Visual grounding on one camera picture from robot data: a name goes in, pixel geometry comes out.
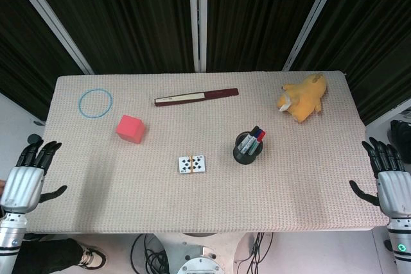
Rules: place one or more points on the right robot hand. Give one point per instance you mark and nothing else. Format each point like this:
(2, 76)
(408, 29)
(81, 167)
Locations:
(395, 190)

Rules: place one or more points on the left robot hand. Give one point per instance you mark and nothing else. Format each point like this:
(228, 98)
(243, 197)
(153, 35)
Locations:
(22, 187)

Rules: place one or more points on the red capped marker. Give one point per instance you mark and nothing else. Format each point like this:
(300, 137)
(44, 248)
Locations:
(258, 140)

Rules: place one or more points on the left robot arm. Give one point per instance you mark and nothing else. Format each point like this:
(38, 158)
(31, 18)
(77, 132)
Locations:
(9, 242)

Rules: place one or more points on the blue-capped whiteboard marker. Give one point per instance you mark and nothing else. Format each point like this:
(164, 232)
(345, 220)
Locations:
(257, 133)

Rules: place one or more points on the black pen cup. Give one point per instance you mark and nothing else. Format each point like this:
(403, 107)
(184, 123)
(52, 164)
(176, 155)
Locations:
(244, 158)

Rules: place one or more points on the maroon folded hand fan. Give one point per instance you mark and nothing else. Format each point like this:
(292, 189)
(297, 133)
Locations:
(192, 97)

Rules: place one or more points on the black round floor object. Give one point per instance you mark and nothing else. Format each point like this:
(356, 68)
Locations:
(33, 138)

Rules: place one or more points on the black equipment box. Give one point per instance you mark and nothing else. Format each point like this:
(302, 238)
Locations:
(401, 133)

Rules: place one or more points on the black trouser leg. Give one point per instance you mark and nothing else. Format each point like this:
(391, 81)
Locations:
(45, 254)

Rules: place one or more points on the white and black sneaker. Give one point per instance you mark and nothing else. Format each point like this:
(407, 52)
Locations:
(93, 256)

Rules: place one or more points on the red foam cube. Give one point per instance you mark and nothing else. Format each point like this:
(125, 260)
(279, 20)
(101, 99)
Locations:
(130, 129)

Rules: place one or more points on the yellow plush toy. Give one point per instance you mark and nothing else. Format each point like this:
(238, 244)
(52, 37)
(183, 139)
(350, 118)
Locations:
(305, 97)

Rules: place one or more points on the black pleated curtain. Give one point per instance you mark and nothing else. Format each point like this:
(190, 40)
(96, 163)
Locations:
(19, 46)
(257, 14)
(372, 30)
(128, 14)

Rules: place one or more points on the banded playing card deck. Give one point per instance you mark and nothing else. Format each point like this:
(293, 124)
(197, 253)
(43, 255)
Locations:
(192, 164)

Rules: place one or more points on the beige woven table cloth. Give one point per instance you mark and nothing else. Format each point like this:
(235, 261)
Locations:
(205, 200)

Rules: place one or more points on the silver robot torso column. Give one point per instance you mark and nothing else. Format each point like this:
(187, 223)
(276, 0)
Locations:
(200, 262)

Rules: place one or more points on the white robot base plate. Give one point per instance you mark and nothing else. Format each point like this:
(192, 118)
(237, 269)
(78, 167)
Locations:
(231, 245)

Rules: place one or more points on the white frame post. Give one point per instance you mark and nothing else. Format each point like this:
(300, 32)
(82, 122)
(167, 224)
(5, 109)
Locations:
(51, 17)
(196, 14)
(311, 20)

